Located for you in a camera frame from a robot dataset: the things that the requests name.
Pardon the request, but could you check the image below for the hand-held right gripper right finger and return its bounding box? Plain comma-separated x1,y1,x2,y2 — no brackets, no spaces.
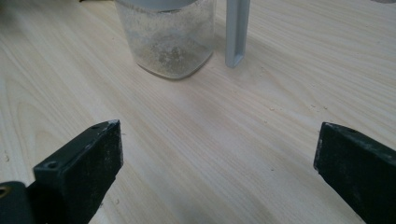
313,121,396,224

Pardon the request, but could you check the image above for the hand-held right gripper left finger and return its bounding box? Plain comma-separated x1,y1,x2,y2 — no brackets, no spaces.
33,119,124,224

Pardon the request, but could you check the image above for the clear seasoning jar grey lid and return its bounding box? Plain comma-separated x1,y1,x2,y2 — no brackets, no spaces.
114,0,252,80

